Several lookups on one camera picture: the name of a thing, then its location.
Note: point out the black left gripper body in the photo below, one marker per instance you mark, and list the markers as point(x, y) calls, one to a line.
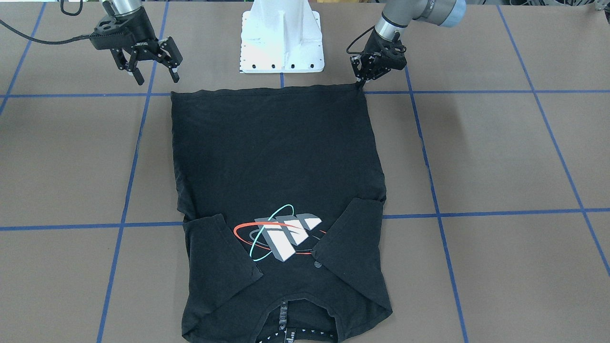
point(381, 48)

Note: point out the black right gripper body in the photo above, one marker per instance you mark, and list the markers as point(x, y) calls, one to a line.
point(141, 37)

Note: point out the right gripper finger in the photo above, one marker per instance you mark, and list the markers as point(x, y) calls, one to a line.
point(170, 56)
point(128, 65)

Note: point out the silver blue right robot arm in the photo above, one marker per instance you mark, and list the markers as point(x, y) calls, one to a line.
point(119, 8)

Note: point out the blue tape grid lines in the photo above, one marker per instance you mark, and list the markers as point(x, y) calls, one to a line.
point(494, 143)

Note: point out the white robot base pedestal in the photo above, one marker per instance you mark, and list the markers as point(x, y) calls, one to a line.
point(281, 36)

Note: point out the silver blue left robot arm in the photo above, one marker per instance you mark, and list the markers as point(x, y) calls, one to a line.
point(398, 14)

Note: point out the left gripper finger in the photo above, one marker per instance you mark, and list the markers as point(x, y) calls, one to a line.
point(361, 82)

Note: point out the black printed t-shirt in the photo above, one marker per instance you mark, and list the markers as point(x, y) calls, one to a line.
point(282, 193)

